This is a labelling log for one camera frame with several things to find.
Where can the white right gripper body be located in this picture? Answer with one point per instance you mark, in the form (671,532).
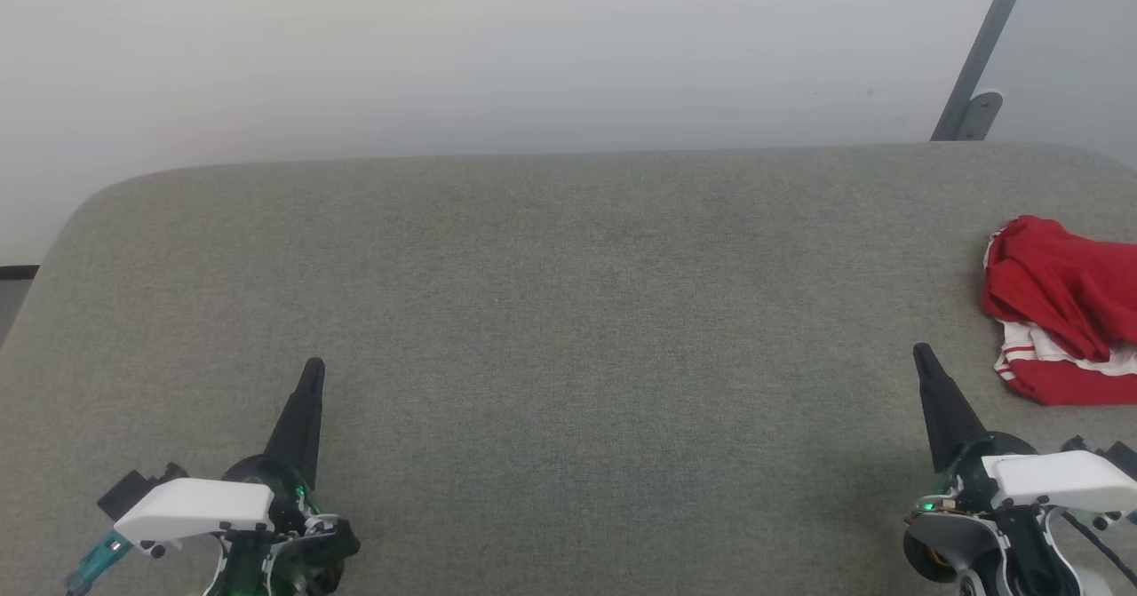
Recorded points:
(1066,480)

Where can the grey fabric sofa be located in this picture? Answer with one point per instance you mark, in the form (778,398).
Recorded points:
(568,312)

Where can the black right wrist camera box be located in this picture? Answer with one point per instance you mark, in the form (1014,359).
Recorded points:
(1124,456)

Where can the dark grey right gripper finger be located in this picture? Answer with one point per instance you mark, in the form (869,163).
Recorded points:
(950,418)

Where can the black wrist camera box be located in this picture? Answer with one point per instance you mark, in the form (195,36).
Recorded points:
(129,489)
(1124,456)

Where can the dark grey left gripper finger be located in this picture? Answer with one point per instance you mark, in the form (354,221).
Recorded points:
(298,427)

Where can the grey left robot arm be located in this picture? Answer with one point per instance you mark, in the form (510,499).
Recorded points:
(333,547)

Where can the grey metal bracket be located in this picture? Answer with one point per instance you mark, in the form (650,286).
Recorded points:
(981,116)

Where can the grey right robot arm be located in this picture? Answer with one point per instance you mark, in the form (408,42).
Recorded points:
(942,547)

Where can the grey metal pole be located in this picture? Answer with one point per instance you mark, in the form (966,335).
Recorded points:
(986,45)

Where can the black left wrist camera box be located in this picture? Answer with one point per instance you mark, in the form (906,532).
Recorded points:
(129,489)

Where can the teal left camera plug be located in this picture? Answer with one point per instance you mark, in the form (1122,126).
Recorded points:
(98,565)

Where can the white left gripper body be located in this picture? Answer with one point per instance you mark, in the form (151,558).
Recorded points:
(195,507)

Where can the red and white jersey shirt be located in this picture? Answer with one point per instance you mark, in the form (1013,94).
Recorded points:
(1066,294)

